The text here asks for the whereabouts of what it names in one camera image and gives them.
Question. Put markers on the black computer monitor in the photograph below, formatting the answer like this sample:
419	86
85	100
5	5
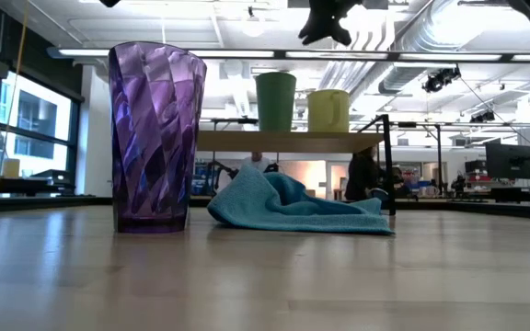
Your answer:
511	161

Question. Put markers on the blue microfibre cloth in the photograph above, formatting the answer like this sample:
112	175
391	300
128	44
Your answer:
292	216

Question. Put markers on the silver ventilation duct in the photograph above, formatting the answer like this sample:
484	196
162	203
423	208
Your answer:
430	32

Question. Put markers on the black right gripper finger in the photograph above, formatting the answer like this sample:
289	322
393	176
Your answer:
313	33
338	32

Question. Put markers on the round ceiling lamp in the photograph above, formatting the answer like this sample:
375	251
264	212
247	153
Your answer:
253	25

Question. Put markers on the green plastic cup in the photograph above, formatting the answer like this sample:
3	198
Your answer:
275	103

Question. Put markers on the black desk device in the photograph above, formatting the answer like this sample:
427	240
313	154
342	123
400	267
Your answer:
51	177

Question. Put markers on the wooden shelf with black legs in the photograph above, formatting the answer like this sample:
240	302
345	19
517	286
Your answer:
288	141

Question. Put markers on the black ceiling-hung camera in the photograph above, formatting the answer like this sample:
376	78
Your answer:
440	80

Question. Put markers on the person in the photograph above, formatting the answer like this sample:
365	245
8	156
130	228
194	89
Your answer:
361	177
256	162

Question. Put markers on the purple faceted plastic tumbler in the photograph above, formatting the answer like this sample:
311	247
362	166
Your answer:
154	138

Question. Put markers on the pale yellow box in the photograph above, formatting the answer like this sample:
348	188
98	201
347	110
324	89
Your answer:
11	168

